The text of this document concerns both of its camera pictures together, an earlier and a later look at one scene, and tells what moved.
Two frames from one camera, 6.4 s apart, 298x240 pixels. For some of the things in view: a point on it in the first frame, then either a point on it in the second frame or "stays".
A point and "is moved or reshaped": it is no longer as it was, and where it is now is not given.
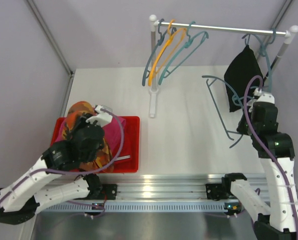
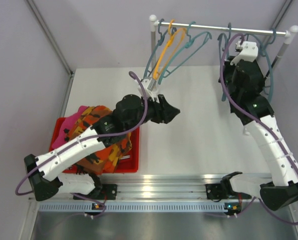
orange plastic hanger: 163,52 is moved or reshaped
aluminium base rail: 176,187 stays
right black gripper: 240,127 → 227,66
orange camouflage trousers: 102,163 is moved or reshaped
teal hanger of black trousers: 262,50 stays
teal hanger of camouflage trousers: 232,85 → 227,56
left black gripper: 81,123 → 164,113
